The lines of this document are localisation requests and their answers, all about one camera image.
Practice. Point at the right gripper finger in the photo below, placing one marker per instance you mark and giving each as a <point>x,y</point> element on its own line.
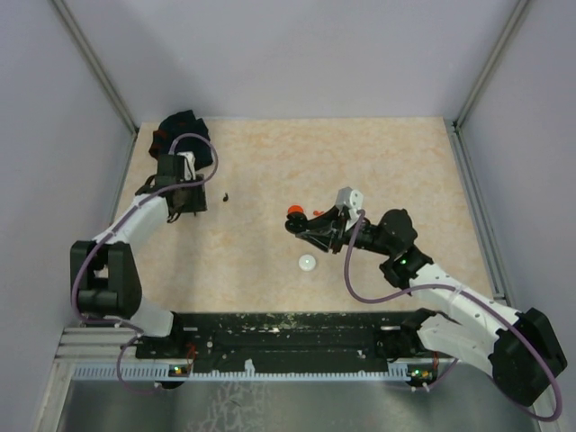
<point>322,241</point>
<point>325,220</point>

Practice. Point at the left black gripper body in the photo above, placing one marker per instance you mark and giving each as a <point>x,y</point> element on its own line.
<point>193,199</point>

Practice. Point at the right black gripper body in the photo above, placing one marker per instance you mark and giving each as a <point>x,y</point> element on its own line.
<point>344,237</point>

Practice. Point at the white charging case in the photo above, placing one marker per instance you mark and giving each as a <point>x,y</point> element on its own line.
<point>307,262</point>

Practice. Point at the black round charging case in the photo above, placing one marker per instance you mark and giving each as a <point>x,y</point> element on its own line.
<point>296,222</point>

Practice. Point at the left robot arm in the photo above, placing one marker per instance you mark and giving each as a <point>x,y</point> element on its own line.
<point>105,283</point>

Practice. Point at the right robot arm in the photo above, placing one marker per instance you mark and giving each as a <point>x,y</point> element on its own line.
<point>518,350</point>

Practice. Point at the orange round charging case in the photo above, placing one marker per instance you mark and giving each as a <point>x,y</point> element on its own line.
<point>295,208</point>

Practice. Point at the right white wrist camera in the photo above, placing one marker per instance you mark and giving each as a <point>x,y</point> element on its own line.
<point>351,200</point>

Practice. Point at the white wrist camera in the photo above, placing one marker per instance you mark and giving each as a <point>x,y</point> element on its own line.
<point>189,170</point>
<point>351,200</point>

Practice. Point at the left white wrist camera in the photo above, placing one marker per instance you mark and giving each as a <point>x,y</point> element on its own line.
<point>189,170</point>

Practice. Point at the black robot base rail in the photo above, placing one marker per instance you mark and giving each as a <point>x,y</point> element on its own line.
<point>290,342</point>

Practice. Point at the white cable duct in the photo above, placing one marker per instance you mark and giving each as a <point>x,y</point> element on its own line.
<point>168,373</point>

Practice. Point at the left aluminium frame post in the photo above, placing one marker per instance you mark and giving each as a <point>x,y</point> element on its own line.
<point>94,64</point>

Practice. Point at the aluminium frame post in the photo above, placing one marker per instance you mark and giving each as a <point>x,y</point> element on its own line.
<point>511,28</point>
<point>94,64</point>

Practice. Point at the right aluminium frame post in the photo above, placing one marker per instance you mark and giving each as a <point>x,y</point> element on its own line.
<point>511,28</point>

